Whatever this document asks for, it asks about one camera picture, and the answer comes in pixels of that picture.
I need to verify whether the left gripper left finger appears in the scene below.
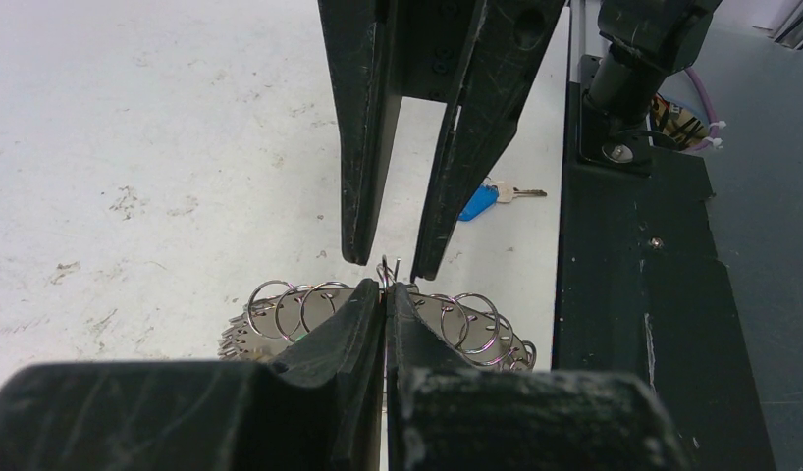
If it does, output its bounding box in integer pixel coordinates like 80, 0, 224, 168
0, 303, 384, 470

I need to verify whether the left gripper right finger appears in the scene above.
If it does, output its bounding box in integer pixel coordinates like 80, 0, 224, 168
386, 284, 689, 470

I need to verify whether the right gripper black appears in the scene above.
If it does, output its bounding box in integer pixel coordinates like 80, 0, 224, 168
318, 0, 564, 281

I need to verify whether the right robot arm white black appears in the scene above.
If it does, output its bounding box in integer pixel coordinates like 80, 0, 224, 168
318, 1, 717, 280

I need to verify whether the key with blue tag right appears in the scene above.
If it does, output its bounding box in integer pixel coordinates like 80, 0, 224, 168
457, 181, 548, 222

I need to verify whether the aluminium table frame rail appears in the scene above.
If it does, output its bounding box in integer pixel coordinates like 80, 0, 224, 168
568, 0, 606, 82

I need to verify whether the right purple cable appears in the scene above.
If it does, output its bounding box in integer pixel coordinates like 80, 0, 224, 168
680, 65, 728, 154

